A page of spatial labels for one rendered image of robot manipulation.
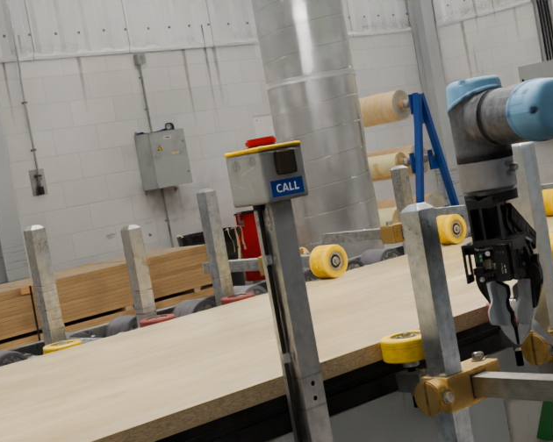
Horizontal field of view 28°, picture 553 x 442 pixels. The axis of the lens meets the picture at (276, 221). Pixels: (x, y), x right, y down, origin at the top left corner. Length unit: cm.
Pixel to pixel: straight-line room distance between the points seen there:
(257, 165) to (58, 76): 837
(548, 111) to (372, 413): 63
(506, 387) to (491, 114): 39
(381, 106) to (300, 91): 331
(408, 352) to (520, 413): 19
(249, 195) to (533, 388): 47
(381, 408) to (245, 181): 57
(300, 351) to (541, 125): 40
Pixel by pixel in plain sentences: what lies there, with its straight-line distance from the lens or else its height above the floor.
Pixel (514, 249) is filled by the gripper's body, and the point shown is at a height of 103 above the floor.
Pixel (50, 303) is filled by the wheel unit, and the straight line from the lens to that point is 242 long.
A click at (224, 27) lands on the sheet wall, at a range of 1091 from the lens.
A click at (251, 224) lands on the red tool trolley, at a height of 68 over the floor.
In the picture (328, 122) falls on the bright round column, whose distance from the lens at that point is 571.
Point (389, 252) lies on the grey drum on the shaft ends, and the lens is 365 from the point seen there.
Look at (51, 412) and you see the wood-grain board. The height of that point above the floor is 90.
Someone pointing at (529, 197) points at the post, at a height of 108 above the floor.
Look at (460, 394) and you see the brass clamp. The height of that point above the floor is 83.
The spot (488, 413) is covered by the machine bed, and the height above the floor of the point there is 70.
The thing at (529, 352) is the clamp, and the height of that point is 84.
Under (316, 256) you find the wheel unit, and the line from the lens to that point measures 264.
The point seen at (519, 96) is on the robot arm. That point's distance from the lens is 139.
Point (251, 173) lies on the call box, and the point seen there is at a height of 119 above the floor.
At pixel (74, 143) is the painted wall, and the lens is 965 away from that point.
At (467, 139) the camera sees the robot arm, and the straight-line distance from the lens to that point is 147.
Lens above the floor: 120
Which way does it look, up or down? 3 degrees down
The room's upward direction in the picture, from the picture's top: 10 degrees counter-clockwise
